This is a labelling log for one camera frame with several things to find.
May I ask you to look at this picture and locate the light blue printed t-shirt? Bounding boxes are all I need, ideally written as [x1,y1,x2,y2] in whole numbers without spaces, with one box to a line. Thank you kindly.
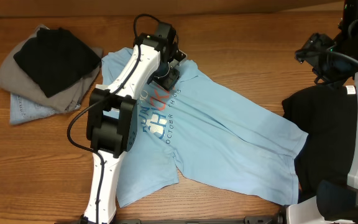
[117,60,308,207]

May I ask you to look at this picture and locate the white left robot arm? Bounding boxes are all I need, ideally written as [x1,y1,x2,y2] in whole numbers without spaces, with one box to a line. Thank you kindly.
[79,22,187,224]

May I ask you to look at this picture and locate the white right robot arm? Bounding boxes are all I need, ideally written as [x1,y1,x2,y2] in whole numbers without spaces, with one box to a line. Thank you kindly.
[245,1,358,223]

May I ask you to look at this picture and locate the black clothes pile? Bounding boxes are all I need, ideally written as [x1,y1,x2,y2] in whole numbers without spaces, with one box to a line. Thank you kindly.
[282,85,357,202]

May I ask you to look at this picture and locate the folded black garment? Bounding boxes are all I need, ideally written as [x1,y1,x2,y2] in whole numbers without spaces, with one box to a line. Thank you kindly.
[13,28,101,98]

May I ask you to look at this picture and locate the folded grey garment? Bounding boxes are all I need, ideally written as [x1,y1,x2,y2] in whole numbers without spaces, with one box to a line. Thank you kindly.
[0,25,103,113]

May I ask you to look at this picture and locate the folded blue jeans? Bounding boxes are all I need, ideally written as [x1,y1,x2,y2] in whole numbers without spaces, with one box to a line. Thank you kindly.
[9,92,82,126]

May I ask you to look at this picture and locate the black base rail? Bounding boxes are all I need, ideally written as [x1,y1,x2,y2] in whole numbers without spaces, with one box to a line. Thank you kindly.
[54,214,284,224]

